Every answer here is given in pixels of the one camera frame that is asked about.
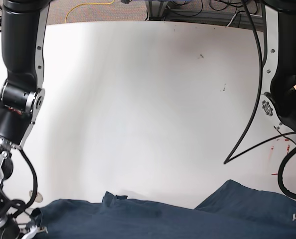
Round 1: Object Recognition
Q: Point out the yellow cable on floor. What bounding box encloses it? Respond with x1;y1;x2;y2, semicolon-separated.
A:
65;0;116;24

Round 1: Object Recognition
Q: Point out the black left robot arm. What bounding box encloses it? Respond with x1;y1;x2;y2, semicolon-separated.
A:
259;0;296;144

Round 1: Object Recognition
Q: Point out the red tape rectangle marking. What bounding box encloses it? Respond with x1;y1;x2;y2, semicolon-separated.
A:
268;137;292;176

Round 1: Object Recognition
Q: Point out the dark teal T-shirt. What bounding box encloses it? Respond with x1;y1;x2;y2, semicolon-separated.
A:
32;180;296;239

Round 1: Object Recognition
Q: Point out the left table cable grommet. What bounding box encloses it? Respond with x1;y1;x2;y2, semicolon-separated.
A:
29;190;43;203

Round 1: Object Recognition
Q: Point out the grey metal frame leg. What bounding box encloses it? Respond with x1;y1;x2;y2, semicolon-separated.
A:
146;0;169;21

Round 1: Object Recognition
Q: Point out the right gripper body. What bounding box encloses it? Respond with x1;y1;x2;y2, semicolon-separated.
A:
0;220;20;239

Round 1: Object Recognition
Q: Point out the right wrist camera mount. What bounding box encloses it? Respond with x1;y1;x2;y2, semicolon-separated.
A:
18;223;48;239

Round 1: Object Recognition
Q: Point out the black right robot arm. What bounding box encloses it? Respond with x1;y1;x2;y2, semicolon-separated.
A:
0;0;50;239

